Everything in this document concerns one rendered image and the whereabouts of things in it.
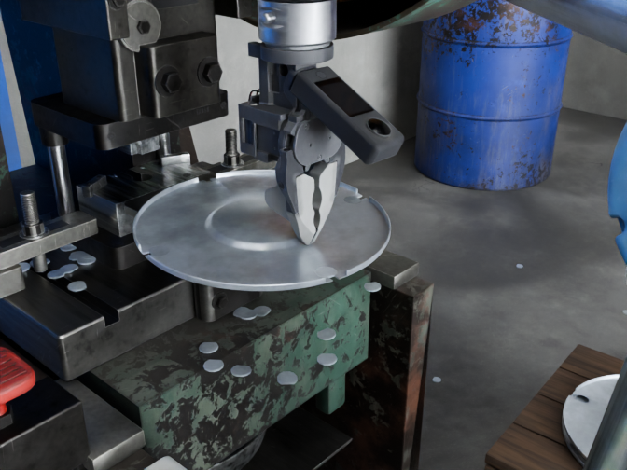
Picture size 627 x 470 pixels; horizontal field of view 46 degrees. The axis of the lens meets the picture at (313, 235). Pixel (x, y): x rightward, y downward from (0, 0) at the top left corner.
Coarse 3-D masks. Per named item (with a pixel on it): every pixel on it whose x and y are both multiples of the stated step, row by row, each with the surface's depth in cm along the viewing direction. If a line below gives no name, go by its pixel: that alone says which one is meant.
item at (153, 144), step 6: (150, 138) 94; (156, 138) 95; (132, 144) 93; (138, 144) 93; (144, 144) 94; (150, 144) 94; (156, 144) 95; (126, 150) 94; (132, 150) 94; (138, 150) 94; (144, 150) 94; (150, 150) 95
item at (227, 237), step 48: (192, 192) 91; (240, 192) 91; (144, 240) 80; (192, 240) 80; (240, 240) 79; (288, 240) 79; (336, 240) 81; (384, 240) 81; (240, 288) 71; (288, 288) 72
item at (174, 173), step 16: (112, 176) 98; (128, 176) 98; (144, 176) 100; (160, 176) 98; (176, 176) 98; (192, 176) 98; (80, 192) 95; (96, 192) 93; (112, 192) 93; (128, 192) 93; (144, 192) 93; (80, 208) 97; (96, 208) 94; (112, 208) 91; (112, 224) 92; (128, 224) 92
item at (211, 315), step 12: (204, 180) 97; (156, 192) 93; (132, 204) 90; (132, 216) 89; (204, 288) 88; (216, 288) 89; (204, 300) 89; (216, 300) 89; (228, 300) 90; (240, 300) 93; (204, 312) 90; (216, 312) 90; (228, 312) 92
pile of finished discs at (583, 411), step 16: (592, 384) 124; (608, 384) 124; (576, 400) 120; (592, 400) 120; (608, 400) 120; (576, 416) 117; (592, 416) 117; (576, 432) 114; (592, 432) 114; (576, 448) 110
